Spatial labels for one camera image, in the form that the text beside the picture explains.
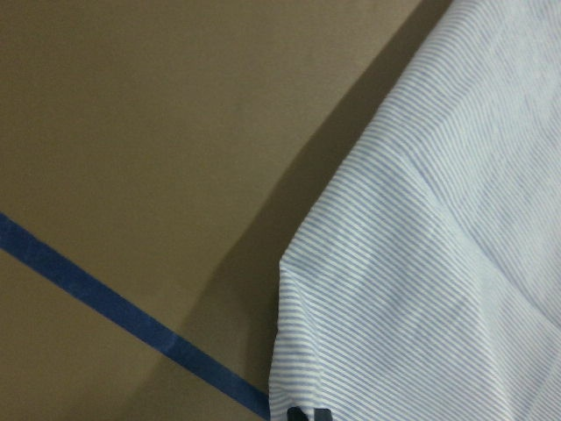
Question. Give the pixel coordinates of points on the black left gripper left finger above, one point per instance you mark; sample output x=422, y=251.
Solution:
x=295, y=414

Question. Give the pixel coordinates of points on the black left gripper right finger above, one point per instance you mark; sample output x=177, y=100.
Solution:
x=322, y=414

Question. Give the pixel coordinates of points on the light blue striped shirt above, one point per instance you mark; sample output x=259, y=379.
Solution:
x=424, y=284

